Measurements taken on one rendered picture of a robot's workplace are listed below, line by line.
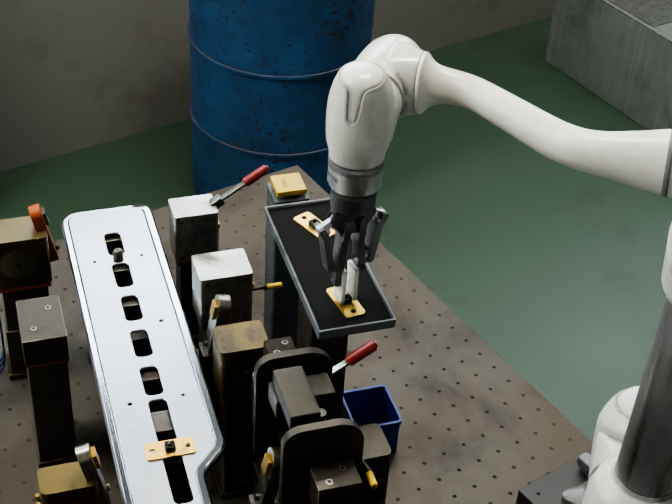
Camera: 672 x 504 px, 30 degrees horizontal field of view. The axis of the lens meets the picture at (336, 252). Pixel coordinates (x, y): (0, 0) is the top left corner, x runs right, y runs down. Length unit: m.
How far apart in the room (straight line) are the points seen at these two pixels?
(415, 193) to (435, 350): 1.75
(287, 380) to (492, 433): 0.75
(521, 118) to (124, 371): 0.85
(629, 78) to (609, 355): 1.47
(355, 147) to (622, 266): 2.47
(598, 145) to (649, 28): 3.07
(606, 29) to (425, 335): 2.50
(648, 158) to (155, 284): 1.04
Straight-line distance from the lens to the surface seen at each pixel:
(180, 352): 2.31
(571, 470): 2.47
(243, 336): 2.22
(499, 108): 1.97
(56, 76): 4.50
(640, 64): 5.01
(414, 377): 2.72
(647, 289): 4.24
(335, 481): 1.94
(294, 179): 2.47
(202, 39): 4.02
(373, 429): 2.07
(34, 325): 2.35
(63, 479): 2.06
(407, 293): 2.93
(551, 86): 5.24
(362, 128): 1.91
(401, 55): 2.04
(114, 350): 2.33
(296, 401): 1.95
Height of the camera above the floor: 2.56
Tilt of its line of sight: 38 degrees down
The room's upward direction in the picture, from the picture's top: 4 degrees clockwise
